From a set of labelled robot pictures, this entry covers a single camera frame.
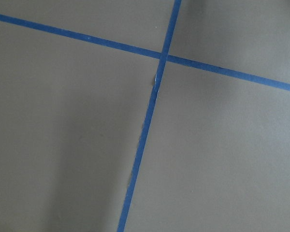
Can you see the long blue tape strip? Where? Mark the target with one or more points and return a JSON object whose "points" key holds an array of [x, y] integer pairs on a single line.
{"points": [[148, 117]]}

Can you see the crossing blue tape strip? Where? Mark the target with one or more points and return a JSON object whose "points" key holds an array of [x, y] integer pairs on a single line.
{"points": [[145, 52]]}

